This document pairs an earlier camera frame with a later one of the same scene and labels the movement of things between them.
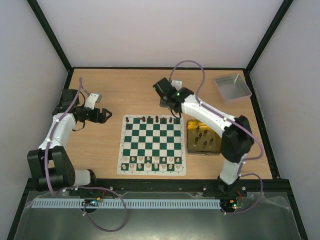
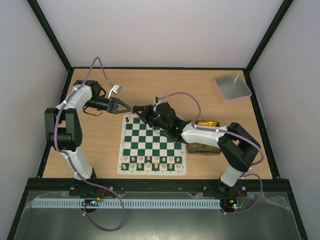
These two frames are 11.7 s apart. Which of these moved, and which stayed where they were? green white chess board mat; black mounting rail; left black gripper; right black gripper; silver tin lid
Moved: left black gripper; right black gripper
Stayed: green white chess board mat; silver tin lid; black mounting rail
